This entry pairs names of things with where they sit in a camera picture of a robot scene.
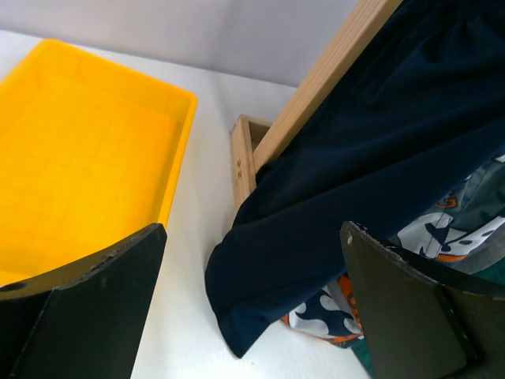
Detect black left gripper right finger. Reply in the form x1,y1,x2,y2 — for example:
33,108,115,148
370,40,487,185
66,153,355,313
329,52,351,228
340,222,504,378

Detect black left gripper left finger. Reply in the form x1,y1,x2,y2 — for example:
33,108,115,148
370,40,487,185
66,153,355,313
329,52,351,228
1,223,166,378

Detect patterned orange blue shorts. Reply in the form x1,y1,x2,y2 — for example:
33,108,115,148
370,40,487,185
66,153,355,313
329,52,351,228
282,156,504,348

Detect navy blue shorts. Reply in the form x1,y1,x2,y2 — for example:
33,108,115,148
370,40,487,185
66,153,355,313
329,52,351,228
205,1,504,358

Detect yellow plastic tray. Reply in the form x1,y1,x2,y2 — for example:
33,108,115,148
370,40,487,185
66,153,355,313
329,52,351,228
1,39,197,285

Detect wooden clothes rack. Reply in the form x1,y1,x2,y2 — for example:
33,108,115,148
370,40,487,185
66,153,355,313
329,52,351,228
230,0,402,208

